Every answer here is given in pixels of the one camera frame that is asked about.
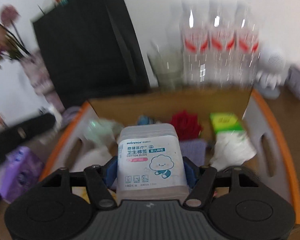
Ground white tissue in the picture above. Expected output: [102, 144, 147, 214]
[210, 131, 257, 171]

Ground purple woven cloth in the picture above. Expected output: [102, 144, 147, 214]
[179, 139, 207, 166]

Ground iridescent plastic bag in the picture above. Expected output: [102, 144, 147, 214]
[83, 119, 124, 147]

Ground green tissue packet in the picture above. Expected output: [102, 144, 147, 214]
[210, 112, 244, 134]

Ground cotton buds box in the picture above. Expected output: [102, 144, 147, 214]
[116, 124, 189, 203]

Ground red fabric rose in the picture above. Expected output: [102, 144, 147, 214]
[170, 110, 203, 141]

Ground blue yellow sponge toy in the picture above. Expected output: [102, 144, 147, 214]
[137, 115, 161, 126]

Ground purple tissue pack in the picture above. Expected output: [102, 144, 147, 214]
[0, 146, 44, 204]

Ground pink ceramic vase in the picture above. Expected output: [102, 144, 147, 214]
[20, 50, 65, 113]

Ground red cardboard box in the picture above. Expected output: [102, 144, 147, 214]
[41, 88, 300, 224]

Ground dried pink roses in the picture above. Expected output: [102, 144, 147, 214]
[0, 4, 30, 69]

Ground black paper bag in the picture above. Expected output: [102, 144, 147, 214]
[33, 0, 149, 108]

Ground white tin box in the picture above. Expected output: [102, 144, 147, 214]
[287, 64, 300, 100]

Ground white robot speaker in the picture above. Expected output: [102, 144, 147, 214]
[254, 46, 286, 100]

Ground right water bottle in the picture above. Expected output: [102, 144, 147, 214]
[235, 2, 259, 88]

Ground water bottle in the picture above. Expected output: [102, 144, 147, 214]
[235, 2, 259, 88]
[209, 0, 235, 87]
[180, 2, 209, 87]

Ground middle water bottle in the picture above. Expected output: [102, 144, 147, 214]
[209, 0, 235, 87]

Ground left water bottle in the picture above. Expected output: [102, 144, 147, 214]
[180, 2, 209, 87]

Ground glass cup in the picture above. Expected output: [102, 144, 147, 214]
[147, 41, 184, 90]

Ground purple cable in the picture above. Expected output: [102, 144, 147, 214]
[61, 106, 83, 126]

